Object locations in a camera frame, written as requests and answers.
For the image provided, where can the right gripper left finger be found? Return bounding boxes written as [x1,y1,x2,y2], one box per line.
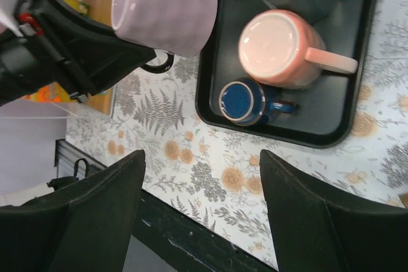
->
[1,150,146,271]

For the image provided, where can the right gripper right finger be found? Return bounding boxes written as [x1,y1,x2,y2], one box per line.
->
[260,150,407,271]

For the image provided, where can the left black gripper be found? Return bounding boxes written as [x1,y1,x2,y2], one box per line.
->
[1,0,156,106]

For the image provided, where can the purple mug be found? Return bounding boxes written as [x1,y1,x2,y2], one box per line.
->
[111,0,217,57]

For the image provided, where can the small dark blue mug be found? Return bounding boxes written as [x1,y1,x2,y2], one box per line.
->
[218,78,297,127]

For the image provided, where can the pink mug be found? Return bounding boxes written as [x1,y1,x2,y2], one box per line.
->
[238,10,358,89]

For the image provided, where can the dark grey mug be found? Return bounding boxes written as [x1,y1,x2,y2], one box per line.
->
[141,49,175,74]

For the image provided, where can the orange snack packet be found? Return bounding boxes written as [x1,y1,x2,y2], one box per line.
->
[23,82,73,103]

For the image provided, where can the floral table mat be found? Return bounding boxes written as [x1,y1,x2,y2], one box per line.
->
[66,0,407,268]

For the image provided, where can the black rectangular tray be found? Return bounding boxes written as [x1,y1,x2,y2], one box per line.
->
[195,0,376,148]

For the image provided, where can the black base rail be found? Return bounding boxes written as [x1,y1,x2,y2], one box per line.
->
[54,140,278,272]

